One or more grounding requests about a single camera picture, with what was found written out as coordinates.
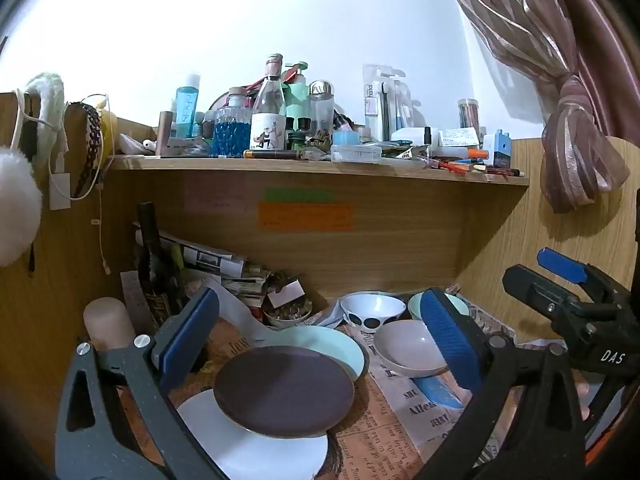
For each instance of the grey bowl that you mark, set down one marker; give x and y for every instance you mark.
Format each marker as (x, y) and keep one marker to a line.
(405, 347)

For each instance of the slim bottle of blue liquid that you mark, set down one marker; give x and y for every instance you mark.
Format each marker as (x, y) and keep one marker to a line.
(186, 107)

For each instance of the patterned headband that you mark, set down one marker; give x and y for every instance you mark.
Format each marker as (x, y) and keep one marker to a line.
(92, 145)

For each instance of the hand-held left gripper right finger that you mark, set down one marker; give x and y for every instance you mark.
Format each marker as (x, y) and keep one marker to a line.
(447, 342)

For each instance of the mint green pump bottle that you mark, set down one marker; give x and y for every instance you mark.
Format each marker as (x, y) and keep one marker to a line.
(297, 97)

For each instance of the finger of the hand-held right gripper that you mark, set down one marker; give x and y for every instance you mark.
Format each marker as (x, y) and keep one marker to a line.
(560, 263)
(532, 287)

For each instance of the orange sticky note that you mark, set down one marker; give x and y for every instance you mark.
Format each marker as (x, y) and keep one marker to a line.
(305, 217)

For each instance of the jar of sticks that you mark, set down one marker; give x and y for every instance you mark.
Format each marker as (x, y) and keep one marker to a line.
(469, 114)

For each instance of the clear glass bottle illustrated label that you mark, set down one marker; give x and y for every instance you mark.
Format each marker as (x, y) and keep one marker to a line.
(267, 120)

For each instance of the pink sticky note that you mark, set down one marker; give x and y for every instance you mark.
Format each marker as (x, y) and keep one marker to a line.
(215, 199)

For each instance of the cream mug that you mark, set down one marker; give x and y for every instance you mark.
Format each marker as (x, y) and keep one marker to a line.
(107, 322)

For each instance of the small white box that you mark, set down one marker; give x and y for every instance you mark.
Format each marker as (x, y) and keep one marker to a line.
(285, 294)

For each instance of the brown plate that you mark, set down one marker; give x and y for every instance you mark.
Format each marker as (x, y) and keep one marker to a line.
(282, 392)

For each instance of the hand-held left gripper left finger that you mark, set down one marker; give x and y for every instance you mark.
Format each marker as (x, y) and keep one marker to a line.
(192, 332)

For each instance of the striped mauve curtain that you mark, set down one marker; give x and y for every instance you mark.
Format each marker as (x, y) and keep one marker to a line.
(575, 110)

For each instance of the light green bowl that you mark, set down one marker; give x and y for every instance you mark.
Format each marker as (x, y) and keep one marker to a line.
(415, 307)

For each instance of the clear bottle silver cap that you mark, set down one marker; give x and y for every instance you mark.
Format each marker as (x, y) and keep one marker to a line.
(320, 107)

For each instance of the white charger adapter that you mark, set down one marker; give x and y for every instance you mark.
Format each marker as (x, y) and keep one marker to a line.
(60, 191)

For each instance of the orange marker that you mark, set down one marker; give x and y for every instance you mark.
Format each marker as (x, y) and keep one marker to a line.
(472, 151)

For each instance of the brown tube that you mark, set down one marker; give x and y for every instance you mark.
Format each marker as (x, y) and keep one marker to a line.
(164, 135)

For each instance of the white bowl with black dots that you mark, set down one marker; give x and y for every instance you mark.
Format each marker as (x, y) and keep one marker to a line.
(372, 310)

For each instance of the clear blister pack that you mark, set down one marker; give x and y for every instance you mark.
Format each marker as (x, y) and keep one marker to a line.
(380, 105)

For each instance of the white pompom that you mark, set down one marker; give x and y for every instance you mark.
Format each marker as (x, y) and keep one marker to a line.
(17, 205)

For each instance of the dark wine bottle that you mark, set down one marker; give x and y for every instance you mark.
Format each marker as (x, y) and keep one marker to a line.
(152, 260)

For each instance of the newspaper print mat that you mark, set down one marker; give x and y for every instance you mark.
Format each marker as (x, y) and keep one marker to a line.
(390, 420)

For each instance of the stack of newspapers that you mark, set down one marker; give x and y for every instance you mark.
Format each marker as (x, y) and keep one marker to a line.
(210, 260)

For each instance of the small bowl of trinkets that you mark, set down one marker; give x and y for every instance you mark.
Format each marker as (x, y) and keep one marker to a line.
(287, 315)

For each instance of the white plate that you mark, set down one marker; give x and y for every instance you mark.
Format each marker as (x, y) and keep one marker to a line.
(250, 455)

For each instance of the blue pencil sharpener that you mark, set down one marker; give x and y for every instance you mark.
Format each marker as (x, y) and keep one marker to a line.
(497, 149)

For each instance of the light green plate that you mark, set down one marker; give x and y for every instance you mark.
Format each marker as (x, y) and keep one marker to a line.
(340, 350)

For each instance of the white fluffy headband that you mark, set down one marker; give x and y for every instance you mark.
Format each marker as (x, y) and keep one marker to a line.
(47, 100)

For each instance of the white medicine box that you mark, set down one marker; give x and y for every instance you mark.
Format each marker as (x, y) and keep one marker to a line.
(459, 138)

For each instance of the green sticky note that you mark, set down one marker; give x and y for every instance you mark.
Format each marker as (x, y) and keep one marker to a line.
(299, 196)

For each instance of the faceted glass bottle blue liquid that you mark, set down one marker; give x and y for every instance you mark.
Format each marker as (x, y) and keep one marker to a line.
(232, 132)

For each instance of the clear plastic case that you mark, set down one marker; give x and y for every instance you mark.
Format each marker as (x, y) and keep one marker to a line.
(356, 153)

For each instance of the person's right hand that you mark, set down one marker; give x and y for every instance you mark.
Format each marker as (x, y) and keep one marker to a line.
(582, 400)

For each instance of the dark pen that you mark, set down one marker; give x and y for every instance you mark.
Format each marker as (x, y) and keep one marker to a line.
(270, 154)

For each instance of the light blue small box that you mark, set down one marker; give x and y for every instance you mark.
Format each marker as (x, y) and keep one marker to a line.
(344, 138)

